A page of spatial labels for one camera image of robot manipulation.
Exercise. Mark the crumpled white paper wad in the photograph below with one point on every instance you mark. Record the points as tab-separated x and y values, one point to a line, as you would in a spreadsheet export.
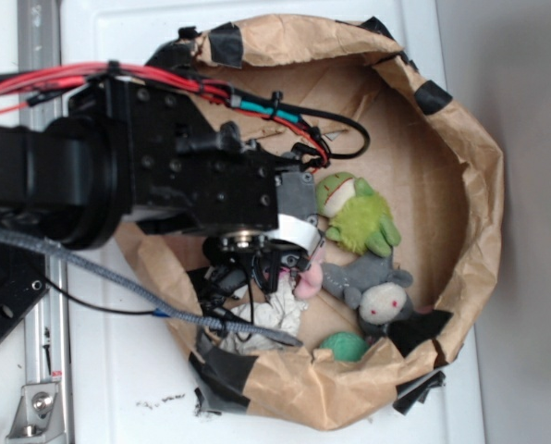
282	312

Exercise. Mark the pink plush bunny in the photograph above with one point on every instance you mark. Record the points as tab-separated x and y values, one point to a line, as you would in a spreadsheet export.
310	282

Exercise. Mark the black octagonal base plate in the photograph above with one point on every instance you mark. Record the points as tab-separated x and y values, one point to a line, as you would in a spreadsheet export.
22	285

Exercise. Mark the brown paper bag basket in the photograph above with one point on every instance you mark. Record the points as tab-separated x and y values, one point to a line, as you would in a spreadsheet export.
443	177

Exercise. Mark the silver corner bracket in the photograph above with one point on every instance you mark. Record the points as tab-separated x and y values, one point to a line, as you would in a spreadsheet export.
39	417

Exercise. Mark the grey plush mouse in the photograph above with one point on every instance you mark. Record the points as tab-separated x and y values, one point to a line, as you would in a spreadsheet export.
374	288

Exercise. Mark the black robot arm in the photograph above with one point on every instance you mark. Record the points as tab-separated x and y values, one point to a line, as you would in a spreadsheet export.
49	184

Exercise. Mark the green knitted ball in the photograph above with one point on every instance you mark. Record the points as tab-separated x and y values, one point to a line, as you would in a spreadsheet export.
346	346

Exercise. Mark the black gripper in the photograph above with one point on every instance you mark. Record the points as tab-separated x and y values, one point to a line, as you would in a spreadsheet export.
166	168

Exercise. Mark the green plush frog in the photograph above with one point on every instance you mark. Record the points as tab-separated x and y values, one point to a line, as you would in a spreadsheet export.
359	217

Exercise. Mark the aluminium extrusion rail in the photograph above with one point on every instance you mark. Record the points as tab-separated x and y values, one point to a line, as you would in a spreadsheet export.
47	340

